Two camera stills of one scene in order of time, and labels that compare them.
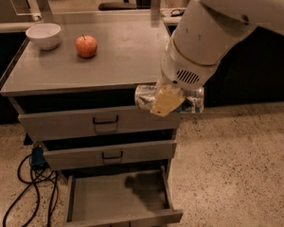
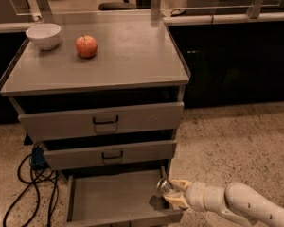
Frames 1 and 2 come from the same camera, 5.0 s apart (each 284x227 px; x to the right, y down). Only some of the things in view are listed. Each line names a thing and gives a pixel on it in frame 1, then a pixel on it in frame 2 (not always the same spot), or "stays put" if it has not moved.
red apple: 86,45 stays put
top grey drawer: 39,127 stays put
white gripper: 180,70 to 195,195
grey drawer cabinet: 73,88 stays put
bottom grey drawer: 119,198 stays put
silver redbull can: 193,102 to 165,184
